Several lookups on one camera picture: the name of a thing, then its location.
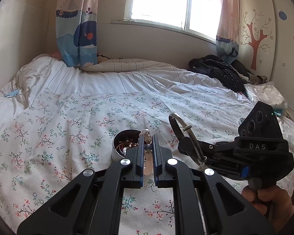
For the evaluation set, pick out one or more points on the blue cartoon curtain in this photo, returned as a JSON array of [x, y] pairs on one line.
[[76, 25]]

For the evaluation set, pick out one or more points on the black jacket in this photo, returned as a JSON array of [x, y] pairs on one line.
[[232, 76]]

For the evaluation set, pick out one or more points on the white plastic bag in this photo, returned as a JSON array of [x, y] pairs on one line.
[[266, 93]]

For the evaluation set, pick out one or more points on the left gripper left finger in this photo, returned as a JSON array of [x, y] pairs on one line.
[[91, 203]]

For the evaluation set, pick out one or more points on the silver bangle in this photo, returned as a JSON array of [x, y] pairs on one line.
[[197, 156]]

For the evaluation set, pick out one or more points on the beige checked pillow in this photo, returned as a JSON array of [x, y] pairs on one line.
[[123, 65]]

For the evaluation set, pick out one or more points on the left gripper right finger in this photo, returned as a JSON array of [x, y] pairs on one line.
[[204, 203]]

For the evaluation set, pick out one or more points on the window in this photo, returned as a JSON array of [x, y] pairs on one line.
[[199, 17]]

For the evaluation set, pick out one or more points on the right hand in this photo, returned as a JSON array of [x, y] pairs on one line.
[[272, 199]]

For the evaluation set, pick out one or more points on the white wardrobe tree decal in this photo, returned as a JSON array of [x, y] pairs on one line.
[[267, 42]]

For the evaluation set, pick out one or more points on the floral bed sheet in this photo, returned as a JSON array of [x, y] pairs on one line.
[[47, 144]]

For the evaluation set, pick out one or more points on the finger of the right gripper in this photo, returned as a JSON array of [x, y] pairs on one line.
[[179, 126]]

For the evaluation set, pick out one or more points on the right pink curtain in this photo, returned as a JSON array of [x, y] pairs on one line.
[[227, 46]]

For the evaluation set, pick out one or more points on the round metal tin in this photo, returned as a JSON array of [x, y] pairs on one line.
[[122, 141]]

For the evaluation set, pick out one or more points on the white striped duvet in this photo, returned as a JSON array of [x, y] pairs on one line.
[[45, 71]]

